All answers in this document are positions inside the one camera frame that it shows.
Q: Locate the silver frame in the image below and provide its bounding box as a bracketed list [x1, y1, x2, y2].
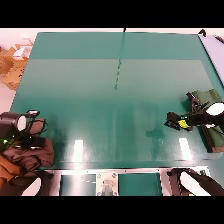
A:
[43, 166, 212, 197]

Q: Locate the orange garment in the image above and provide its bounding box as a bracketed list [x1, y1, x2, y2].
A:
[0, 154, 22, 188]

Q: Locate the green garment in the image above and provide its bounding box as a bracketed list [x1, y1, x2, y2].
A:
[186, 88, 224, 154]

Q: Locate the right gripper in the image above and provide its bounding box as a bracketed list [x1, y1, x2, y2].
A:
[164, 111, 184, 132]

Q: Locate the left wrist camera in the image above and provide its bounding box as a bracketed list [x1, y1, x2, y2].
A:
[25, 109, 42, 126]

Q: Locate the brown garment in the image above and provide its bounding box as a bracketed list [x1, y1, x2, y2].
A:
[0, 137, 56, 178]

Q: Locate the brown cardboard box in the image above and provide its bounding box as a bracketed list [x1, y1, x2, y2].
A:
[0, 46, 30, 92]

